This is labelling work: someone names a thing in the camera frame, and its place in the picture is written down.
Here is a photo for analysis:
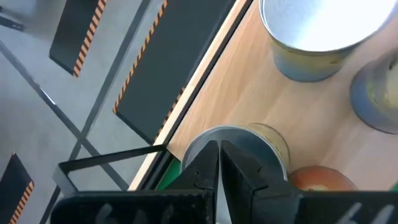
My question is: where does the black floor mat striped edge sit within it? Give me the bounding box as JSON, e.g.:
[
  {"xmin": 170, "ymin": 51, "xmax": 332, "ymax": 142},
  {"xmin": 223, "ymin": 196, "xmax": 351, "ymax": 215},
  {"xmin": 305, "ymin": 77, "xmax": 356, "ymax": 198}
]
[
  {"xmin": 0, "ymin": 152, "xmax": 35, "ymax": 224},
  {"xmin": 49, "ymin": 0, "xmax": 108, "ymax": 78},
  {"xmin": 112, "ymin": 0, "xmax": 237, "ymax": 146}
]

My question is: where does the green peach can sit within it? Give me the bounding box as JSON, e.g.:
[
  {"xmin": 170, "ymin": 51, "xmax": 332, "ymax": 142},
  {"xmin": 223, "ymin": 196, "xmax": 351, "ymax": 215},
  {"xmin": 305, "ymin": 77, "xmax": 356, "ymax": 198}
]
[{"xmin": 259, "ymin": 0, "xmax": 398, "ymax": 83}]

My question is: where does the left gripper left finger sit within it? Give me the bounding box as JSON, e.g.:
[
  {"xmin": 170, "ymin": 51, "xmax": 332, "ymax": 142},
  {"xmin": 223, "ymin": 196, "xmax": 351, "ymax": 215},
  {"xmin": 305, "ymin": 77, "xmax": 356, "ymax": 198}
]
[{"xmin": 164, "ymin": 140, "xmax": 220, "ymax": 200}]

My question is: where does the wooden shelf black metal frame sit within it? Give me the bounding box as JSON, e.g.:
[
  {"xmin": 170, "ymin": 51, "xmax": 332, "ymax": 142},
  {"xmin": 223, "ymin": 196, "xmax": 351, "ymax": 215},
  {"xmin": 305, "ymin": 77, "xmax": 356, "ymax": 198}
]
[{"xmin": 52, "ymin": 0, "xmax": 398, "ymax": 195}]

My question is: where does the orange pineapple can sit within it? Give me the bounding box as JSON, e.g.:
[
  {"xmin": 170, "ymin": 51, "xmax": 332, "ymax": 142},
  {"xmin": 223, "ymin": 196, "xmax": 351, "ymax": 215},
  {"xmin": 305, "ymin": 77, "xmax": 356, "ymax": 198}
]
[{"xmin": 287, "ymin": 166, "xmax": 358, "ymax": 191}]

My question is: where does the blue peas can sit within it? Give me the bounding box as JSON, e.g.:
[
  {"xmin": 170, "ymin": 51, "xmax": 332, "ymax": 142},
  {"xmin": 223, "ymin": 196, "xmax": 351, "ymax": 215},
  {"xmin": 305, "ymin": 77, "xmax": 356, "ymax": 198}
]
[{"xmin": 349, "ymin": 46, "xmax": 398, "ymax": 135}]

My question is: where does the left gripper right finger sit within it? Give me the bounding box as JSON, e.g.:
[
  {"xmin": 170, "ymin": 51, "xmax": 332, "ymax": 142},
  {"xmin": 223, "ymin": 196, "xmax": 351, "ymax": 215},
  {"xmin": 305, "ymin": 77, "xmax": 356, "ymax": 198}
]
[{"xmin": 220, "ymin": 140, "xmax": 303, "ymax": 224}]

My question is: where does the silver can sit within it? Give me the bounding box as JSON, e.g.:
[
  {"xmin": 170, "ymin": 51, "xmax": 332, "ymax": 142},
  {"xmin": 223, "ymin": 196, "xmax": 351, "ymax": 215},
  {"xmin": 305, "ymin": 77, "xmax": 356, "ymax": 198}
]
[{"xmin": 181, "ymin": 123, "xmax": 290, "ymax": 190}]

